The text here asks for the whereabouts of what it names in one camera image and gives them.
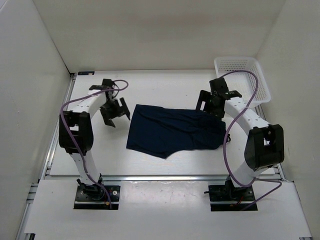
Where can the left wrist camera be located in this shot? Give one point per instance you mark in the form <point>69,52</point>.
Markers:
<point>106,84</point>

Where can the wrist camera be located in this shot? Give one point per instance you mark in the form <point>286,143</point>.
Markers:
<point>106,84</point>
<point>219,88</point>

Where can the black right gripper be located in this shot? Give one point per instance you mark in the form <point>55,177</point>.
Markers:
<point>205,96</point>

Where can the aluminium table edge rail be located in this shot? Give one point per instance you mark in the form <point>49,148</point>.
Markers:
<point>117,178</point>

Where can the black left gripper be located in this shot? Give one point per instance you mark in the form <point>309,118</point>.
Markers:
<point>107,116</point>

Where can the white perforated plastic basket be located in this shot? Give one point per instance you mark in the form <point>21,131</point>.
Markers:
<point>243,74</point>

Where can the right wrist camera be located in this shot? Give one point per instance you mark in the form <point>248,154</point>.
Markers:
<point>219,88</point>

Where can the navy blue shorts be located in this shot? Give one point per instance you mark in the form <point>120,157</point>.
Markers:
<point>161,132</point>

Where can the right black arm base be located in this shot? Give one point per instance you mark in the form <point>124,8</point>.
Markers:
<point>228,198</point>

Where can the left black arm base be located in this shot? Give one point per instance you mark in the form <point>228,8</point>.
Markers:
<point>93,197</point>

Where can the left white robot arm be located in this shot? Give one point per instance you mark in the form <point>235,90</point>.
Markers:
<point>76,135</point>

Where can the blue label sticker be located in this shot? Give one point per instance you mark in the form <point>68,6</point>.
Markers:
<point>86,73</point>

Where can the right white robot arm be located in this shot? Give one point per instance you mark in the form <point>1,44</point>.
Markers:
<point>264,147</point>

